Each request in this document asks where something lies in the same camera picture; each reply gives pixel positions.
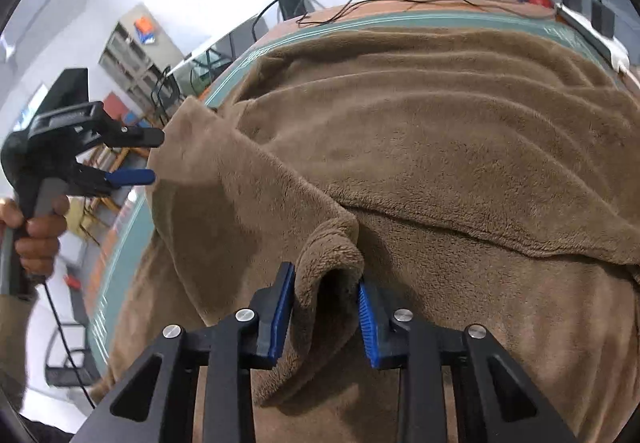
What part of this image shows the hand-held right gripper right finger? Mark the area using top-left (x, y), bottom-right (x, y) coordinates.
top-left (356, 280), bottom-right (578, 443)

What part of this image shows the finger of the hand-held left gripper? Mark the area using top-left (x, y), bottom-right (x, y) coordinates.
top-left (95, 115), bottom-right (166, 148)
top-left (75, 163), bottom-right (157, 198)

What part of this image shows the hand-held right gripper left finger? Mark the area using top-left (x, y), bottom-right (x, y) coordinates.
top-left (75, 262), bottom-right (297, 443)

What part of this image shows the brown fleece garment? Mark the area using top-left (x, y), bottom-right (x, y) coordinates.
top-left (90, 25), bottom-right (640, 443)

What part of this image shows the person's left hand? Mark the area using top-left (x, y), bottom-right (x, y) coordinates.
top-left (0, 197), bottom-right (71, 276)

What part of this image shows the wooden chair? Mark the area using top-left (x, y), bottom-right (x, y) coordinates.
top-left (67, 143), bottom-right (152, 245)

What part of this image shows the grey shelf unit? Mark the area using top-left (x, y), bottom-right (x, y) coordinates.
top-left (97, 17), bottom-right (177, 114)

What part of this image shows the green table mat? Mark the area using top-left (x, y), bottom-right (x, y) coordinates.
top-left (85, 8), bottom-right (640, 374)

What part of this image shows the grey metal desk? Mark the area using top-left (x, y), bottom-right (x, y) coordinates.
top-left (165, 15), bottom-right (273, 100)

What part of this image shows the black metal stool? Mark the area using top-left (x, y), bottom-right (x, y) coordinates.
top-left (43, 322), bottom-right (102, 387)

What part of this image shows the white power strip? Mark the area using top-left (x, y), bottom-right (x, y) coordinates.
top-left (554, 3), bottom-right (632, 72)

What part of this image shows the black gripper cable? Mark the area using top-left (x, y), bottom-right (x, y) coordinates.
top-left (41, 277), bottom-right (97, 410)

